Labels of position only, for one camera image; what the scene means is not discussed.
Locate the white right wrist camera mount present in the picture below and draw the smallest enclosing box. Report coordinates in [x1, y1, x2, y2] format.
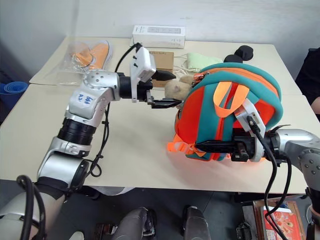
[233, 97, 268, 163]

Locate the red printed box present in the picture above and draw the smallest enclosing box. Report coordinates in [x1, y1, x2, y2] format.
[262, 206, 298, 240]

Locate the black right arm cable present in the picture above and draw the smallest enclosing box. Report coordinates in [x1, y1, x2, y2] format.
[247, 114, 294, 240]

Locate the beige plush toy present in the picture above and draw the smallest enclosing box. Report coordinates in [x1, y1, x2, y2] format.
[163, 75, 195, 109]

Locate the orange canvas shoe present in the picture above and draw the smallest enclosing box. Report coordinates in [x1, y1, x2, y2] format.
[87, 40, 114, 71]
[71, 47, 96, 69]

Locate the light green drawstring pouch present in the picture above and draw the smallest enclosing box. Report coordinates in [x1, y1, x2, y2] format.
[173, 52, 224, 76]

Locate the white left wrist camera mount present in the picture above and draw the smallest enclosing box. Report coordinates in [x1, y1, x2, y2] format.
[128, 46, 157, 104]

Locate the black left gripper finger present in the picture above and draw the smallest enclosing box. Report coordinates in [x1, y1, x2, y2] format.
[152, 69, 177, 81]
[151, 98, 182, 109]

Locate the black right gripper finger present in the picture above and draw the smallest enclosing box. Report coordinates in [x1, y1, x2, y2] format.
[194, 140, 237, 153]

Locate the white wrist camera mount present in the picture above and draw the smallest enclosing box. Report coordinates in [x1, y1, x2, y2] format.
[233, 97, 268, 163]
[128, 46, 157, 104]

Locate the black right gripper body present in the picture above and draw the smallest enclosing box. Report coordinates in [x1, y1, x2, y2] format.
[230, 128, 259, 162]

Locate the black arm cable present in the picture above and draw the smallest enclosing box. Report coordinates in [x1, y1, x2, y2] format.
[88, 43, 144, 179]
[247, 114, 294, 240]

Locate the long white box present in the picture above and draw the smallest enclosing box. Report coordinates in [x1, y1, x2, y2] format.
[131, 24, 187, 49]

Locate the person in dark clothes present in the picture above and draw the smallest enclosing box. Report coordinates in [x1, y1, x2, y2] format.
[295, 46, 320, 112]

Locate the brown cardboard box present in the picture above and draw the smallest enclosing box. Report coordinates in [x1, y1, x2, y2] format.
[149, 50, 175, 88]

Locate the brown wooden tray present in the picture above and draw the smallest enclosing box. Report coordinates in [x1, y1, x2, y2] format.
[251, 197, 308, 240]

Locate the dark rounded shape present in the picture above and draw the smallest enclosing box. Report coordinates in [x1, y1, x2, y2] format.
[182, 204, 212, 240]
[119, 206, 158, 240]

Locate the orange and teal backpack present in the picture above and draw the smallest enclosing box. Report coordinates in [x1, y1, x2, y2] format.
[166, 62, 284, 163]

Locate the clear plastic bag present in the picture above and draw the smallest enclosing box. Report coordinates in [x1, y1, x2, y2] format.
[56, 39, 115, 87]

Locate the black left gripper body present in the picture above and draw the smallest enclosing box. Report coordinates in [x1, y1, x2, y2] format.
[136, 79, 156, 109]

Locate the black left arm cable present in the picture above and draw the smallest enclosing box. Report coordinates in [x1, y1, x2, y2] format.
[88, 43, 144, 179]

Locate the black round-eared headband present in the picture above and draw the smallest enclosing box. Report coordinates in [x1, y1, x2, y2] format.
[223, 45, 255, 64]

